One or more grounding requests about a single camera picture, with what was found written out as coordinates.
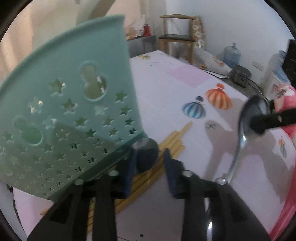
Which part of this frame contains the metal spoon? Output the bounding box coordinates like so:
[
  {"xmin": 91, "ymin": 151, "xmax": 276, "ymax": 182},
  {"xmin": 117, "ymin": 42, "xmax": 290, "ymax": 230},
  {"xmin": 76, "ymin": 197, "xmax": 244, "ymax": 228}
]
[
  {"xmin": 132, "ymin": 138, "xmax": 159, "ymax": 174},
  {"xmin": 226, "ymin": 95, "xmax": 269, "ymax": 184}
]

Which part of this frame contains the black rice cooker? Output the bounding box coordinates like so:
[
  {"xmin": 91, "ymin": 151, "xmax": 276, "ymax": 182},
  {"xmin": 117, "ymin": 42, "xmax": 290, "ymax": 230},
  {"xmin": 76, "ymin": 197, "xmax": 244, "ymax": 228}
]
[{"xmin": 231, "ymin": 65, "xmax": 251, "ymax": 87}]

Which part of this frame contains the blue water jug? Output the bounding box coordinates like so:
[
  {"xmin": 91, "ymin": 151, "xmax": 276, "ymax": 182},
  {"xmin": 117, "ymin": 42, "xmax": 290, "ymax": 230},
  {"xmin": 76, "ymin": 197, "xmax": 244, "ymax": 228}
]
[{"xmin": 223, "ymin": 42, "xmax": 241, "ymax": 69}]

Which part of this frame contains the green plastic utensil holder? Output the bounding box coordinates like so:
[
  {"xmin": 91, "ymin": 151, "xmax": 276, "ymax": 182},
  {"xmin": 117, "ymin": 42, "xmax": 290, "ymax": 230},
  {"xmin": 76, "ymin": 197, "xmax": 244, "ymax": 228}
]
[{"xmin": 1, "ymin": 15, "xmax": 146, "ymax": 201}]

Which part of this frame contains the floral cushion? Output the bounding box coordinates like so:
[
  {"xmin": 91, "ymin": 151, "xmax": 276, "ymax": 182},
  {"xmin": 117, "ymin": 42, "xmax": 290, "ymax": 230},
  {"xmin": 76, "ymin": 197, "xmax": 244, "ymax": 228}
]
[{"xmin": 193, "ymin": 16, "xmax": 206, "ymax": 50}]

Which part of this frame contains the wooden chair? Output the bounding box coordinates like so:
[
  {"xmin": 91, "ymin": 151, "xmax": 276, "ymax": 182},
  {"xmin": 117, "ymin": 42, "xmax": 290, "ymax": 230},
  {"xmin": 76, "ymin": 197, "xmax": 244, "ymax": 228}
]
[{"xmin": 159, "ymin": 14, "xmax": 197, "ymax": 65}]

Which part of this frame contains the grey cabinet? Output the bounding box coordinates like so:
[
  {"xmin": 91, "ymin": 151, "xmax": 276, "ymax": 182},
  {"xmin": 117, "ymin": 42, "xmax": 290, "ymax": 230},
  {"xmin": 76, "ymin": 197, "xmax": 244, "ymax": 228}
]
[{"xmin": 127, "ymin": 35, "xmax": 157, "ymax": 58}]

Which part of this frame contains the red bottle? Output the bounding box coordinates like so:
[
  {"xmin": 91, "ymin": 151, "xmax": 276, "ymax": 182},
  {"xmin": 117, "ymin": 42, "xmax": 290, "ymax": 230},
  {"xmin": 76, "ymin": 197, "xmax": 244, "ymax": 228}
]
[{"xmin": 143, "ymin": 24, "xmax": 151, "ymax": 37}]

